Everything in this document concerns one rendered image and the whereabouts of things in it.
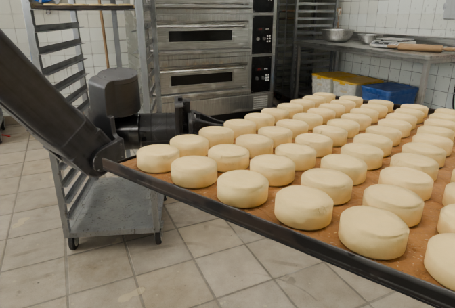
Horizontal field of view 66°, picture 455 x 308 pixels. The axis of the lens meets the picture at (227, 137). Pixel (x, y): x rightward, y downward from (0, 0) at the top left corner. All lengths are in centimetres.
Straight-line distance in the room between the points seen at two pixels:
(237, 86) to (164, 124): 346
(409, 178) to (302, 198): 13
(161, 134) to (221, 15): 336
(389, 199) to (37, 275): 187
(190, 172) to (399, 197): 20
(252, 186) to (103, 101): 28
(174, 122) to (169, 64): 316
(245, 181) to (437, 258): 16
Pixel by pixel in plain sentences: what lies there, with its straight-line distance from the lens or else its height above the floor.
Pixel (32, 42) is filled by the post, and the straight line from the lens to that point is 174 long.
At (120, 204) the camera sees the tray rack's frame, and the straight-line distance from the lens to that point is 219.
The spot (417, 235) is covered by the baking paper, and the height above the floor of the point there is 103.
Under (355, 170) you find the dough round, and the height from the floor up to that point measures 104.
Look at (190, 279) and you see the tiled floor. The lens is 183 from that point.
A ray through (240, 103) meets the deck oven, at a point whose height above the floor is 23.
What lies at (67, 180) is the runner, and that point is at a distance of 196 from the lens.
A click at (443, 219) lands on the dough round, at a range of 34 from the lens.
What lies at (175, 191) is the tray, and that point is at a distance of 35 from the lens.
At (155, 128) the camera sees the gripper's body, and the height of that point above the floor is 103.
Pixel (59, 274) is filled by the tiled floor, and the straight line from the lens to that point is 202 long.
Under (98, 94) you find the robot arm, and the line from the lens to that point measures 53.
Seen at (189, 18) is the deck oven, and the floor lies 116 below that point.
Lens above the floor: 120
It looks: 19 degrees down
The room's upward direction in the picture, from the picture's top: straight up
